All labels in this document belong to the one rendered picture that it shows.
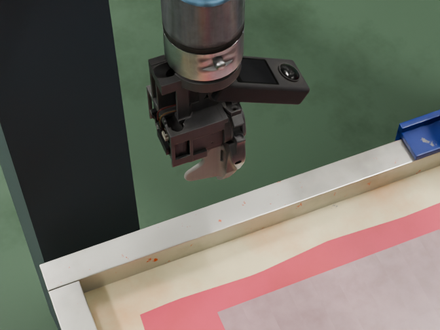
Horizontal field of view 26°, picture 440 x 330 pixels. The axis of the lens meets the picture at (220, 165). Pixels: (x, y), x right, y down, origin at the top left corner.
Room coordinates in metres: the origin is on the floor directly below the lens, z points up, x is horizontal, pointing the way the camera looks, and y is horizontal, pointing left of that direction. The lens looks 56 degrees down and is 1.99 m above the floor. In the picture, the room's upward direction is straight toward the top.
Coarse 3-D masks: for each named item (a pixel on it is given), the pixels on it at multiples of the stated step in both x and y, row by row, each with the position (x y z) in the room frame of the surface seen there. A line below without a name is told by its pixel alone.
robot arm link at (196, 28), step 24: (168, 0) 0.57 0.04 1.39; (192, 0) 0.56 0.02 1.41; (216, 0) 0.56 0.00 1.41; (240, 0) 0.58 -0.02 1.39; (168, 24) 0.58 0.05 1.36; (192, 24) 0.56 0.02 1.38; (216, 24) 0.56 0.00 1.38; (240, 24) 0.58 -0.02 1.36; (192, 48) 0.56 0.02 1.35; (216, 48) 0.56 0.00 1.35
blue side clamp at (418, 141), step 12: (408, 120) 0.74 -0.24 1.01; (420, 120) 0.73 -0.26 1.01; (432, 120) 0.74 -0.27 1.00; (408, 132) 0.72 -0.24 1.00; (420, 132) 0.72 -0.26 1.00; (432, 132) 0.72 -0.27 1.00; (408, 144) 0.71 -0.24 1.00; (420, 144) 0.70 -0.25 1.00; (432, 144) 0.70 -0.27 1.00; (420, 156) 0.69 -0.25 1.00
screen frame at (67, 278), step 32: (352, 160) 0.69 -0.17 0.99; (384, 160) 0.69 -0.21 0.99; (416, 160) 0.69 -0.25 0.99; (256, 192) 0.64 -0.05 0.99; (288, 192) 0.64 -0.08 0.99; (320, 192) 0.64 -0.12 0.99; (352, 192) 0.65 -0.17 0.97; (160, 224) 0.59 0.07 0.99; (192, 224) 0.59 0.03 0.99; (224, 224) 0.59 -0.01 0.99; (256, 224) 0.60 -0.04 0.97; (64, 256) 0.55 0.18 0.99; (96, 256) 0.55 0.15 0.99; (128, 256) 0.55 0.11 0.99; (160, 256) 0.56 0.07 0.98; (64, 288) 0.51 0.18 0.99; (96, 288) 0.52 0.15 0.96; (64, 320) 0.47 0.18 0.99
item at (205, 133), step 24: (168, 72) 0.60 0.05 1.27; (168, 96) 0.58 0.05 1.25; (192, 96) 0.58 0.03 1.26; (168, 120) 0.57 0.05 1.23; (192, 120) 0.57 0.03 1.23; (216, 120) 0.57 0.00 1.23; (240, 120) 0.57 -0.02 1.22; (168, 144) 0.56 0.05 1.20; (192, 144) 0.56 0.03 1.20; (216, 144) 0.57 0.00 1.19
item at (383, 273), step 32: (384, 224) 0.61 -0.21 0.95; (416, 224) 0.61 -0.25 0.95; (320, 256) 0.57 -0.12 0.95; (352, 256) 0.57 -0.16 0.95; (384, 256) 0.57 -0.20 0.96; (416, 256) 0.57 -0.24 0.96; (224, 288) 0.52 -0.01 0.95; (256, 288) 0.52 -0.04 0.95; (288, 288) 0.52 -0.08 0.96; (320, 288) 0.52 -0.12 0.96; (352, 288) 0.52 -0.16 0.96; (384, 288) 0.52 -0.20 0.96; (416, 288) 0.52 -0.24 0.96; (160, 320) 0.48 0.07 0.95; (192, 320) 0.48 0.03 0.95; (224, 320) 0.48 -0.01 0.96; (256, 320) 0.48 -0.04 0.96; (288, 320) 0.48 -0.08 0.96; (320, 320) 0.48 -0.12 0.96; (352, 320) 0.48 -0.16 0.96; (384, 320) 0.48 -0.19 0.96; (416, 320) 0.48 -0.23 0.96
